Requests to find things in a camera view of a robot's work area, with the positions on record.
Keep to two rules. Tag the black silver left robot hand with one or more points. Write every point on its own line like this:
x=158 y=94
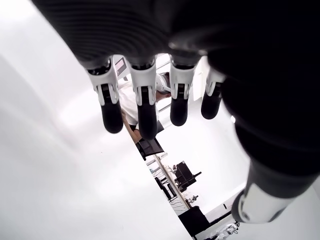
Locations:
x=200 y=25

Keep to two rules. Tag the seated person in white shirt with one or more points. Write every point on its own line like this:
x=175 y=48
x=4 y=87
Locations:
x=126 y=100

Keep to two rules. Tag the black equipment on stand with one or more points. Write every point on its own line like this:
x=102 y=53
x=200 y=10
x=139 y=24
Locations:
x=185 y=175

